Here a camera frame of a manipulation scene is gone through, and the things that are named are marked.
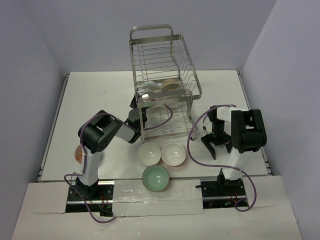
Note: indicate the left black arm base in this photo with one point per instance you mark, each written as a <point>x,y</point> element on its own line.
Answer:
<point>100,203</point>

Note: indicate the red patterned bowl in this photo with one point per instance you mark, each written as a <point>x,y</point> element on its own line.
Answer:
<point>79,154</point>

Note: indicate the pale green bowl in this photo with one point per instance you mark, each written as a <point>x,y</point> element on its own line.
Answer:
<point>155,178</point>

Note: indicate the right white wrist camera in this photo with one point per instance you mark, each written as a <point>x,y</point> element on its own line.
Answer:
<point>205,127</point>

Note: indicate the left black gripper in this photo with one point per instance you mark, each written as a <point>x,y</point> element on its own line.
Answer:
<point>136,107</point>

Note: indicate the white bowl beige outside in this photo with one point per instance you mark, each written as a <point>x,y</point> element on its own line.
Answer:
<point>170,84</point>

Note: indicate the aluminium table edge rail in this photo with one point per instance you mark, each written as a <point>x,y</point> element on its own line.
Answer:
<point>47,147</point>

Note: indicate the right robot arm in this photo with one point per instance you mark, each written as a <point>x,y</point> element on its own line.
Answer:
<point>240,131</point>

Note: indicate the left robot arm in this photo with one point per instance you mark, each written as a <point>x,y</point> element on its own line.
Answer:
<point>96,134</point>

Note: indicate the steel two-tier dish rack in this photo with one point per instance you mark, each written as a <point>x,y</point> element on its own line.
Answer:
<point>158,53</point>

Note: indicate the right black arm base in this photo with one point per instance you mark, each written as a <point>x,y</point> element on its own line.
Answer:
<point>222,193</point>

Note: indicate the white bowl pink rim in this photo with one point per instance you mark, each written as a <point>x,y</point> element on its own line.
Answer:
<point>173,154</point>

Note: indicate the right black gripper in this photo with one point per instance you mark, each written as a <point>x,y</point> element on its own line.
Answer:
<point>226,141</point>

